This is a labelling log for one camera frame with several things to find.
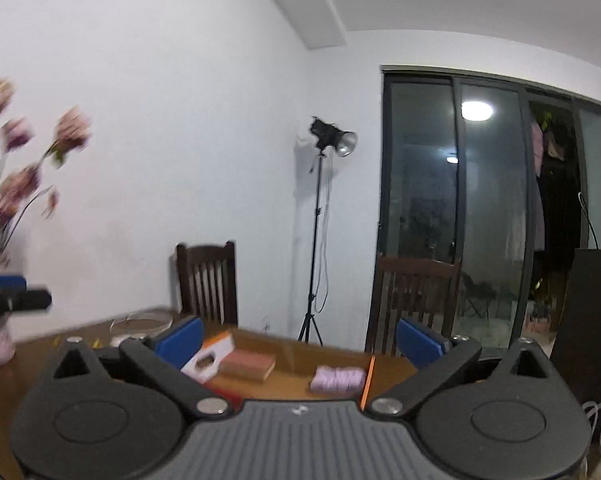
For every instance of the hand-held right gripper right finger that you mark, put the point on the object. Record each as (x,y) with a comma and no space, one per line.
(419,346)

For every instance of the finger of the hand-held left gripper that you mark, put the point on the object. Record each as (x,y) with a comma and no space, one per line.
(25,301)

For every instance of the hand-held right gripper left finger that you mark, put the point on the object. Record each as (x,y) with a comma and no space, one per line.
(181,342)

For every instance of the red cardboard box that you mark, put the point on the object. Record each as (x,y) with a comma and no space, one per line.
(285,385)

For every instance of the dark wooden chair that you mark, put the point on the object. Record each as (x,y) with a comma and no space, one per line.
(205,285)
(415,285)

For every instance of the pink sponge block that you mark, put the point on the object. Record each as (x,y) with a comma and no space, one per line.
(248,366)

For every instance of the purple knitted cloth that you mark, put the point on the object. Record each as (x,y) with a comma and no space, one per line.
(338,380)

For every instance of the pink artificial flowers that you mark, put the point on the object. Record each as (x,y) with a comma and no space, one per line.
(18,180)

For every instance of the black studio light stand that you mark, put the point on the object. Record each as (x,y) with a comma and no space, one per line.
(320,220)

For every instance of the sliding glass door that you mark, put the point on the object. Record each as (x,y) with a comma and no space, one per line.
(430,170)

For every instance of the hanging clothes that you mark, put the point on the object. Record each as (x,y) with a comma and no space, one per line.
(542,140)

